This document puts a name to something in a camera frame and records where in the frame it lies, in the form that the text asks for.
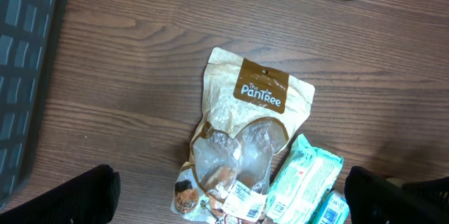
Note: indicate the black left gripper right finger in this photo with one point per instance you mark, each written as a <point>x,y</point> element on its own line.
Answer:
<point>373,200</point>

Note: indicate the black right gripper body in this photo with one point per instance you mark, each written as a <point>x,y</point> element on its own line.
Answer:
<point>433,191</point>

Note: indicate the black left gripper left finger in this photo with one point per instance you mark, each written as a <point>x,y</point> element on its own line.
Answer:
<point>90,198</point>

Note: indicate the teal tissue pack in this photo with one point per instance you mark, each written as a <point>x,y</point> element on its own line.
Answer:
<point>334,210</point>

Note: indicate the teal wipes packet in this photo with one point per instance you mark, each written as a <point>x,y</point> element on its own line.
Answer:
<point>305,178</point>

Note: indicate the beige brown snack bag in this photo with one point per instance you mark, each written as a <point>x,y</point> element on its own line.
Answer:
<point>249,114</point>

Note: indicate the grey plastic mesh basket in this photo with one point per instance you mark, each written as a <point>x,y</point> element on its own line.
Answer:
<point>30,30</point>

